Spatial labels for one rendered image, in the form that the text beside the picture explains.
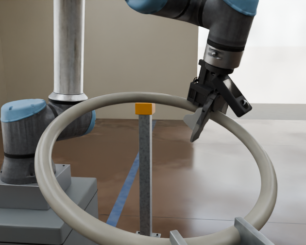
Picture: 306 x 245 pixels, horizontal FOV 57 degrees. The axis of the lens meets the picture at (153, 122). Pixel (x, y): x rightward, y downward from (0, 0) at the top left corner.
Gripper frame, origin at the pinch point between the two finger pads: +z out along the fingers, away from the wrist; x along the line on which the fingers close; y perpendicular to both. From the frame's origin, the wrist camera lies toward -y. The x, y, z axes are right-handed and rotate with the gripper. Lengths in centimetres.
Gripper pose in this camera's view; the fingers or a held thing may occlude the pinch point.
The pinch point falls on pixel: (208, 133)
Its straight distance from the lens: 80.7
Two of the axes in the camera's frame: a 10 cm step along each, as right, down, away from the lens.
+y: -7.4, -4.4, 5.0
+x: -6.6, 3.3, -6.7
